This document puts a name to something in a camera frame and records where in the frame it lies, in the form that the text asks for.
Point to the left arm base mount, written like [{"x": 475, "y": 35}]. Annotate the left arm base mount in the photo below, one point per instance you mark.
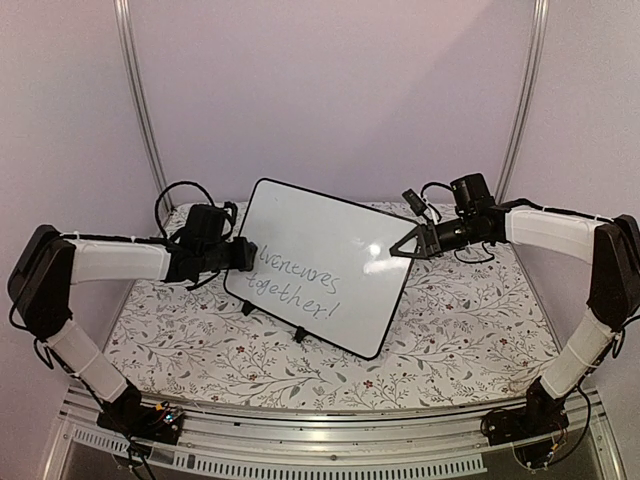
[{"x": 150, "y": 420}]

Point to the right aluminium frame post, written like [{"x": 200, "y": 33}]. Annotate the right aluminium frame post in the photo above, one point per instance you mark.
[{"x": 531, "y": 70}]

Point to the black whiteboard foot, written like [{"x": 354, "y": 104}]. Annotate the black whiteboard foot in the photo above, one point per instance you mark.
[
  {"x": 299, "y": 334},
  {"x": 247, "y": 308}
]

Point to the black right whiteboard foot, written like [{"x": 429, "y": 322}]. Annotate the black right whiteboard foot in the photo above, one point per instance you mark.
[{"x": 299, "y": 334}]

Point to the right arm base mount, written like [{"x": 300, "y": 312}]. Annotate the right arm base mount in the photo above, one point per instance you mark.
[{"x": 525, "y": 425}]

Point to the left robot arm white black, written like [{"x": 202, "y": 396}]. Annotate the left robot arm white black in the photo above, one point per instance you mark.
[{"x": 55, "y": 268}]

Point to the left aluminium frame post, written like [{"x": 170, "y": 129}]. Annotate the left aluminium frame post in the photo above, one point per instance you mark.
[{"x": 133, "y": 72}]

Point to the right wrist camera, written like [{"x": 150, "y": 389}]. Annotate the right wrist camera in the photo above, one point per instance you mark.
[{"x": 420, "y": 207}]

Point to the aluminium frame post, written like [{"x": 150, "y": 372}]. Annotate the aluminium frame post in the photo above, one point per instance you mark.
[
  {"x": 133, "y": 72},
  {"x": 531, "y": 70}
]

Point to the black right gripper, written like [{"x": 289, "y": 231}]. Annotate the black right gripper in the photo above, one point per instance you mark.
[{"x": 421, "y": 235}]

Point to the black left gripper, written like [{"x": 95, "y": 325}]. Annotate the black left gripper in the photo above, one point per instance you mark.
[{"x": 242, "y": 258}]

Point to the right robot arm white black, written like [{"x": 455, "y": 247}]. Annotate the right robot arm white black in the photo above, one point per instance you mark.
[{"x": 606, "y": 247}]

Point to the aluminium front rail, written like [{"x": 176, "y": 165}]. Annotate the aluminium front rail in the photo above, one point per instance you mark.
[{"x": 221, "y": 441}]

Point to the small black-framed whiteboard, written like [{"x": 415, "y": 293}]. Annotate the small black-framed whiteboard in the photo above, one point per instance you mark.
[{"x": 323, "y": 265}]

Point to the black left whiteboard foot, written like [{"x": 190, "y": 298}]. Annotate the black left whiteboard foot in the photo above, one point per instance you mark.
[{"x": 247, "y": 308}]

